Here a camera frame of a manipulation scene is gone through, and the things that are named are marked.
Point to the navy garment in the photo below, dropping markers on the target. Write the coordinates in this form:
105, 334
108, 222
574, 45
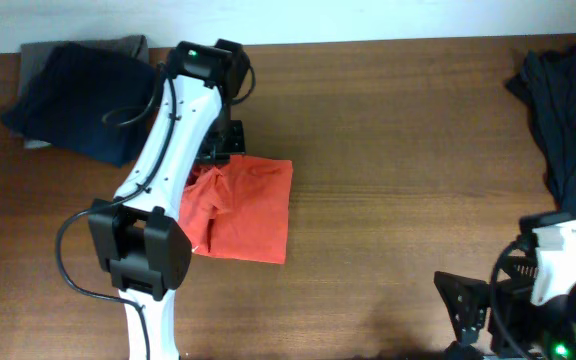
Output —
78, 100

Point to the black crumpled garment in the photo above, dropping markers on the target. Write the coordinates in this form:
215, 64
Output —
546, 83

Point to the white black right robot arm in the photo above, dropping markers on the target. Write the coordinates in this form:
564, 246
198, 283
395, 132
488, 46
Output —
484, 340

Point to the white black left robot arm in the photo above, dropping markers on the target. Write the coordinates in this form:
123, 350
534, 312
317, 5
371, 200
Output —
137, 237

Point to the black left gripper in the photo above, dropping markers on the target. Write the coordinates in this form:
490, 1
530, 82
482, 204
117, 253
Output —
236, 145

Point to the grey garment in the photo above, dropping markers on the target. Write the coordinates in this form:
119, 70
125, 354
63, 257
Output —
33, 60

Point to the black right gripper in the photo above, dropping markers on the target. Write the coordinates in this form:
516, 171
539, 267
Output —
513, 302

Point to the red soccer t-shirt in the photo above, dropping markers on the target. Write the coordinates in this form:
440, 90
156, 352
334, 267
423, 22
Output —
239, 210

